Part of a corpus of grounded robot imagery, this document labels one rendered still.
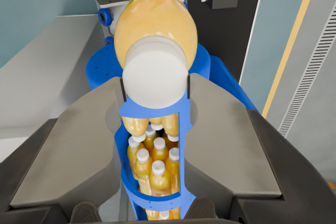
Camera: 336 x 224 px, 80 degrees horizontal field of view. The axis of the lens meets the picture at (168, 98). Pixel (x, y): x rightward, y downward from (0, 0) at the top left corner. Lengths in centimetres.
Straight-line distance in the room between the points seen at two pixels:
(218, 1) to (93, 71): 35
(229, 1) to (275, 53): 150
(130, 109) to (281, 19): 168
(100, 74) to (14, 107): 39
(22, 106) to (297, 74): 217
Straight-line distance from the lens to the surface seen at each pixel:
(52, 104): 71
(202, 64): 43
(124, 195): 186
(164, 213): 93
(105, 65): 46
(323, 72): 250
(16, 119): 71
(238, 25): 160
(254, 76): 207
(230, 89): 123
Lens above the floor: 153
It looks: 52 degrees down
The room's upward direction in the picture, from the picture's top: 169 degrees clockwise
